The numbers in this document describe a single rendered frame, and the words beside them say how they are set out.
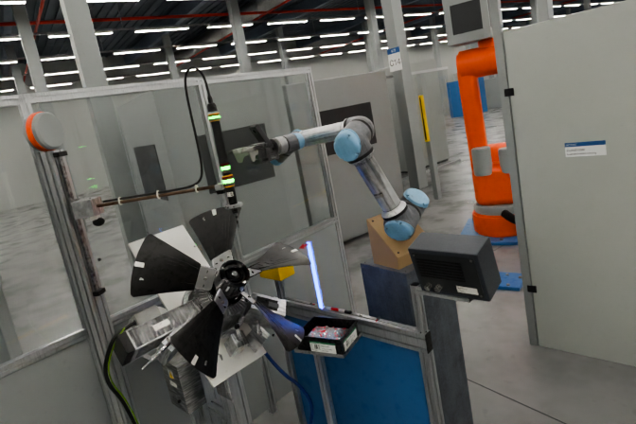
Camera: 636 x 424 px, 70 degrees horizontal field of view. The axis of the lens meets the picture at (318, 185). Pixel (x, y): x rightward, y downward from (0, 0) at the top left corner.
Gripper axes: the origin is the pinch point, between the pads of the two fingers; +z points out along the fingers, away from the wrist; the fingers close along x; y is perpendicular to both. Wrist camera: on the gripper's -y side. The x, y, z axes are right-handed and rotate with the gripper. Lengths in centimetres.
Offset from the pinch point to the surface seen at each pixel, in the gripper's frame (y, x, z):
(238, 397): 99, 8, 19
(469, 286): 56, -78, -25
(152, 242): 26.0, 11.0, 36.6
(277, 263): 48.1, -5.5, -4.4
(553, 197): 66, -58, -172
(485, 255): 46, -83, -28
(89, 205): 11, 46, 43
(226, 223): 29.1, 11.8, 4.1
